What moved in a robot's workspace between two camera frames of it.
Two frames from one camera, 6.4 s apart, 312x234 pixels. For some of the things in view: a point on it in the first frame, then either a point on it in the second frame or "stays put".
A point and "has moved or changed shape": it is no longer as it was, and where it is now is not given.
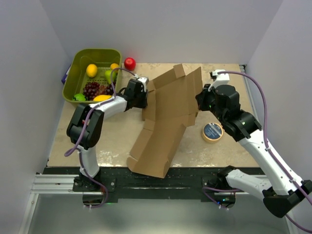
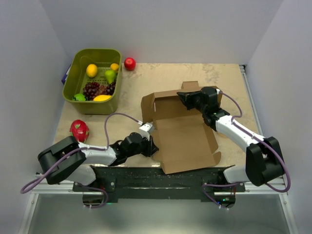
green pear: [107, 74] stays put
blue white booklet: [65, 76] stays put
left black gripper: [144, 104] -> [151, 148]
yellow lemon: [91, 70] stays put
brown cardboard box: [173, 100] has moved or changed shape
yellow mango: [101, 97] stays put
